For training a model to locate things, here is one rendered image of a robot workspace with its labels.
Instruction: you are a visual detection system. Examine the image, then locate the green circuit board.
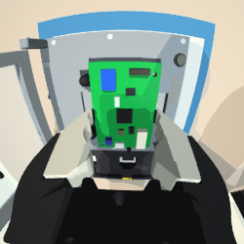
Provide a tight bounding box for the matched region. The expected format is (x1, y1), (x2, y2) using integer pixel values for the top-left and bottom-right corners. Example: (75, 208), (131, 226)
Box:
(88, 61), (162, 149)

